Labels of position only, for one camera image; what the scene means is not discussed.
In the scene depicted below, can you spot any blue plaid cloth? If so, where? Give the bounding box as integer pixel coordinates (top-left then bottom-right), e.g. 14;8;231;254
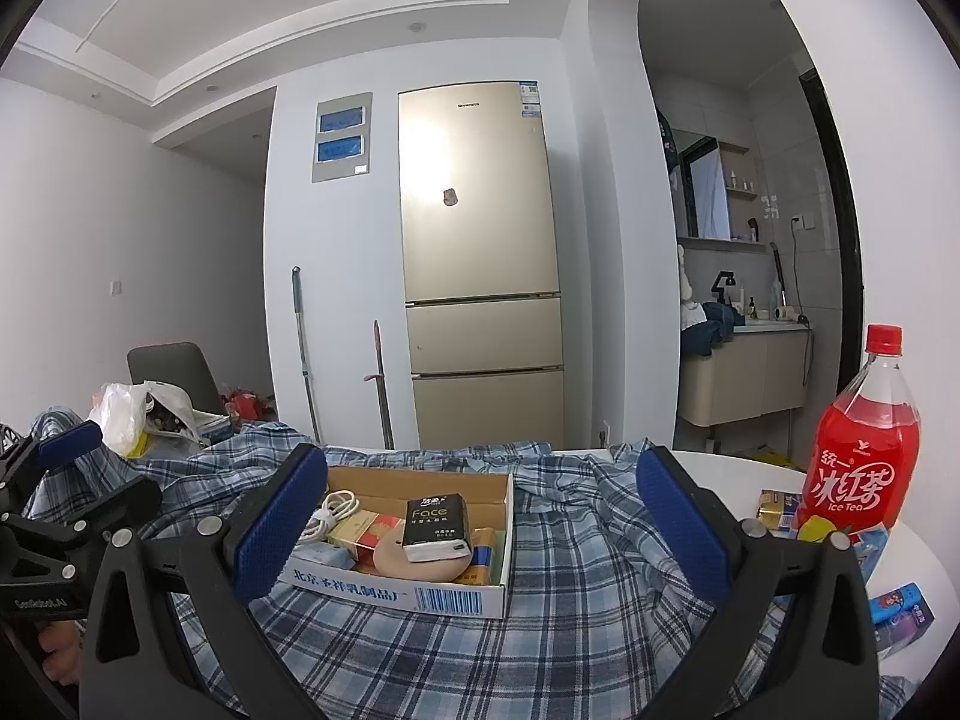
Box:
22;409;886;720

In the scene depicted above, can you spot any red iced tea bottle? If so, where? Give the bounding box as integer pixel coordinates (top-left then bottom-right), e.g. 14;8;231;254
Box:
796;324;922;541

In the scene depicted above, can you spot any white blue printed cardboard box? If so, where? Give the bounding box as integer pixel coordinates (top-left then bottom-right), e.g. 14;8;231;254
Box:
277;465;516;618

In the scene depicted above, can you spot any beige vanity cabinet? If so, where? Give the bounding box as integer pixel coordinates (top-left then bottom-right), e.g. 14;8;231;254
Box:
679;326;815;425

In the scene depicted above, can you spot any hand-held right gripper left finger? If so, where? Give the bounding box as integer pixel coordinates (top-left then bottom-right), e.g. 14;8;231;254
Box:
79;442;329;720

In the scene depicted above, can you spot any dark blue cloth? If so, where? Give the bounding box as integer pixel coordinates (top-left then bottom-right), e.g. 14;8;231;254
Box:
681;302;747;357

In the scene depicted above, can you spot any light blue wipes packet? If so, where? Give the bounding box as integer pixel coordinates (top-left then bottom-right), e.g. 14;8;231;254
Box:
296;544;357;578

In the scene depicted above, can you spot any white plastic bag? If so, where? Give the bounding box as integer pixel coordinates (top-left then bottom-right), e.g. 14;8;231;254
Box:
88;381;211;458

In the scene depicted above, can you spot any blue drink carton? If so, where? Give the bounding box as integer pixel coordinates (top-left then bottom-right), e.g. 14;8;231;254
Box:
870;581;937;653

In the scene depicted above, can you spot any person's left hand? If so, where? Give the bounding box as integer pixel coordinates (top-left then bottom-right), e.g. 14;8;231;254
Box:
36;617;85;687

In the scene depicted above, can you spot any gold refrigerator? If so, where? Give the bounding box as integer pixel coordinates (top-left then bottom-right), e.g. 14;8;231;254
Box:
397;79;567;451

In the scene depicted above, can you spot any grey mop handle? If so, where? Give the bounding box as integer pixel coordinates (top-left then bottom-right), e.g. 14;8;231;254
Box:
291;266;323;443

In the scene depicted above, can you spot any gold blue cigarette pack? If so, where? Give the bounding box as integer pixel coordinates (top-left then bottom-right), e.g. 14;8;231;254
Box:
459;526;500;586

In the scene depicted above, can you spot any grey chair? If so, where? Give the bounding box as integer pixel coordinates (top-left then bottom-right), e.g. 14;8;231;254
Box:
126;341;226;417

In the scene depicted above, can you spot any yellow blue small box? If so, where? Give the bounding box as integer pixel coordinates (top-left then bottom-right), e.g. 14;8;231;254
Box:
757;490;803;535

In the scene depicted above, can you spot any gold red cigarette pack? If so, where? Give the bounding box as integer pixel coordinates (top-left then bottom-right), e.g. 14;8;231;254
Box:
326;510;402;563

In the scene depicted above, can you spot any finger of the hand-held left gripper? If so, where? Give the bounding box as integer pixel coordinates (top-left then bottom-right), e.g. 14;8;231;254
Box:
41;474;163;545
0;420;103;518

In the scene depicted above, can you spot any black tissue pack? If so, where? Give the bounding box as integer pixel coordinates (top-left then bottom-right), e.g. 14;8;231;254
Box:
403;493;473;563

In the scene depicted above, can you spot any tan round sponge puff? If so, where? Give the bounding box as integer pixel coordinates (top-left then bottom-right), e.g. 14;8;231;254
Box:
373;529;473;584

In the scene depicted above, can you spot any white charging cable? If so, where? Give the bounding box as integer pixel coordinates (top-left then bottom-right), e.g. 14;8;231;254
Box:
300;490;361;545

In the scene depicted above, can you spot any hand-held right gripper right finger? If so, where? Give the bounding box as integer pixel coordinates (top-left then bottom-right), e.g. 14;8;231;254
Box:
636;444;880;720

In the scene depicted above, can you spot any bathroom mirror cabinet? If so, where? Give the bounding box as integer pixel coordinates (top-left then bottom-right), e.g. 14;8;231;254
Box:
677;127;734;241

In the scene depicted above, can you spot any grey wall panel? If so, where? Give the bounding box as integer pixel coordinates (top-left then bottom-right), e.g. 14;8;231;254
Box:
311;92;374;182

